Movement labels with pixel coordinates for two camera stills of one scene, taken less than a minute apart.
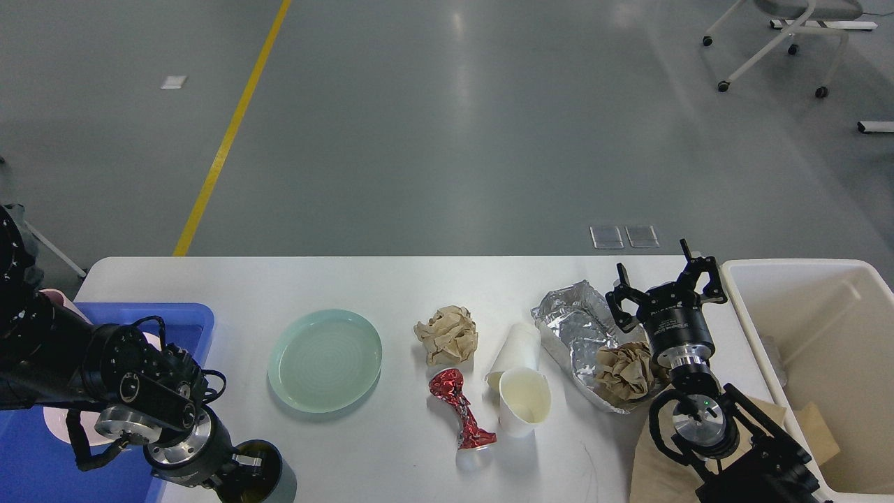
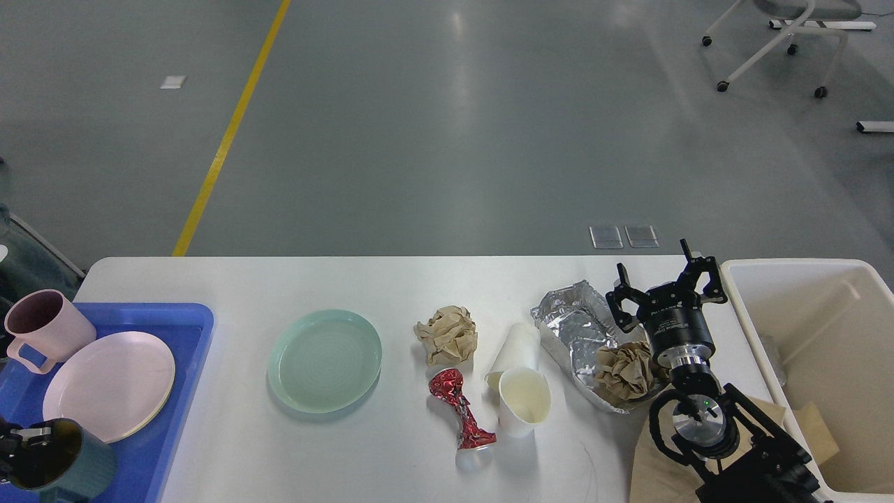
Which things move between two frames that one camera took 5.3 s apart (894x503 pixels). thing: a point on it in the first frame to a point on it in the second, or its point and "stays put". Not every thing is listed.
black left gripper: (203, 457) to (11, 447)
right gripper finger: (626, 320) stays put
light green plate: (324, 361) stays put
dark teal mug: (272, 482) to (72, 466)
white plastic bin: (832, 320) stays put
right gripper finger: (713, 292) stays put
